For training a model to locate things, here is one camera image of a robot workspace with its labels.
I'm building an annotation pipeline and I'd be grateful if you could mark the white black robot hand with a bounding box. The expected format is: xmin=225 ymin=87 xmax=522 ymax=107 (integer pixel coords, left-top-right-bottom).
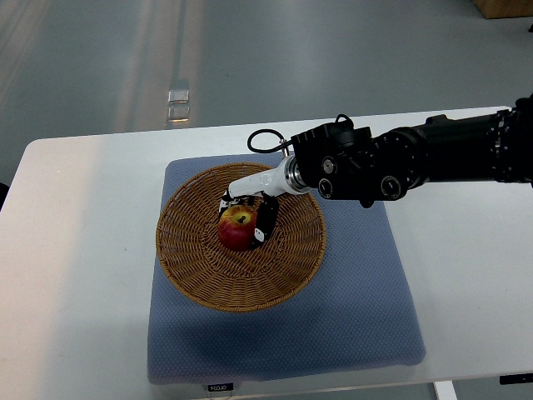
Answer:
xmin=218 ymin=156 xmax=311 ymax=249

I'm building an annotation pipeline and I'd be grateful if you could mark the red apple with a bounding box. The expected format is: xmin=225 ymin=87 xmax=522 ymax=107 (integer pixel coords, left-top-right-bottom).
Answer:
xmin=218 ymin=205 xmax=257 ymax=252

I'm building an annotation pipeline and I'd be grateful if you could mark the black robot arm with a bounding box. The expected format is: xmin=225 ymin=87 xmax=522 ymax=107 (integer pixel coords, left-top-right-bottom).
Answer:
xmin=259 ymin=97 xmax=532 ymax=208

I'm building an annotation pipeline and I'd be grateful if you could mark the woven wicker basket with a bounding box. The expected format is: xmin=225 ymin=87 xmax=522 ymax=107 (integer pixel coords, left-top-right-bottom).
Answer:
xmin=156 ymin=158 xmax=326 ymax=313

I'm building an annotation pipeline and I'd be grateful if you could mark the lower metal floor plate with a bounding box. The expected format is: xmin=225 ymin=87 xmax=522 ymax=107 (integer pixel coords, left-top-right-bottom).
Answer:
xmin=167 ymin=105 xmax=190 ymax=123

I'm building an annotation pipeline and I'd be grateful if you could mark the blue gray cushion mat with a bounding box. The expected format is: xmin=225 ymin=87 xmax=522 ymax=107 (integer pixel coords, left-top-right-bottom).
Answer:
xmin=147 ymin=154 xmax=426 ymax=385

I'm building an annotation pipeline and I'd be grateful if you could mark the black cushion label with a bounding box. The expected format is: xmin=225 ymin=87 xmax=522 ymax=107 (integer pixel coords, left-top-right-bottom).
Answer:
xmin=207 ymin=382 xmax=234 ymax=393

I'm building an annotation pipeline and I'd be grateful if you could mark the wooden box corner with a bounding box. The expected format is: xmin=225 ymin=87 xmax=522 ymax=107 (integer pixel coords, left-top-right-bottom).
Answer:
xmin=473 ymin=0 xmax=532 ymax=19

